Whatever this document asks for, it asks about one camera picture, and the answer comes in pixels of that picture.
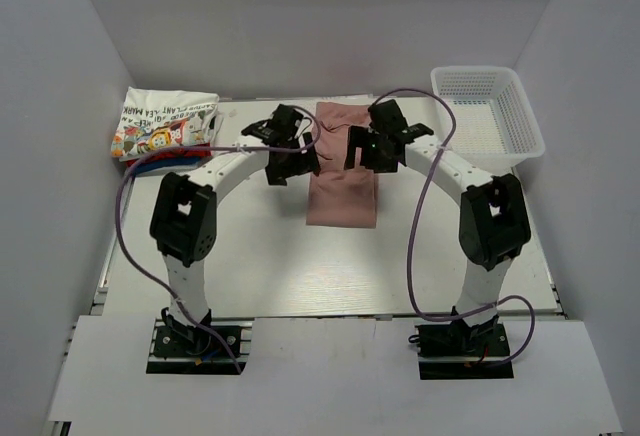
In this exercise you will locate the pink pixel-print t-shirt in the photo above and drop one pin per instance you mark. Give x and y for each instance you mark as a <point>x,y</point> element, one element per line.
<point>339,197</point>

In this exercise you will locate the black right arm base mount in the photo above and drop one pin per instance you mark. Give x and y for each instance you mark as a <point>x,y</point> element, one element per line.
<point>443,358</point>

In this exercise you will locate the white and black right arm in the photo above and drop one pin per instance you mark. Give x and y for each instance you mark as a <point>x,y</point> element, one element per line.
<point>493,221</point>

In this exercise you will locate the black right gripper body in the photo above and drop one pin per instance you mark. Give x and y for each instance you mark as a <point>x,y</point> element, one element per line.
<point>373,154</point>

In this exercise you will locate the white cartoon-print folded t-shirt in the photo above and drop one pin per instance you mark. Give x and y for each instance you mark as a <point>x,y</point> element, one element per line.
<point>154,119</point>

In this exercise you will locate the blue folded t-shirt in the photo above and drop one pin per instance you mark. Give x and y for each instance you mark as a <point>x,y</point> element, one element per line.
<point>157,166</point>

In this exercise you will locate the white plastic mesh basket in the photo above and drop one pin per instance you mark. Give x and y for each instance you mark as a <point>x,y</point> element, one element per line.
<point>496,126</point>

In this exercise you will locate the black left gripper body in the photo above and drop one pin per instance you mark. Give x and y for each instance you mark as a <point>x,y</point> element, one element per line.
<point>293,164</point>

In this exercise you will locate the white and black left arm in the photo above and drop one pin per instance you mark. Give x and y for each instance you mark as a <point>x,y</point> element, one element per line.
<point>184,221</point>

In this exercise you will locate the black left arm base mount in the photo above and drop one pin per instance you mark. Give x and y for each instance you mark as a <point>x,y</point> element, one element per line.
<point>169,354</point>

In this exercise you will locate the red folded t-shirt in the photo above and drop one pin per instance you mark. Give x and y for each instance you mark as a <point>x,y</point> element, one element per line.
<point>176,155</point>

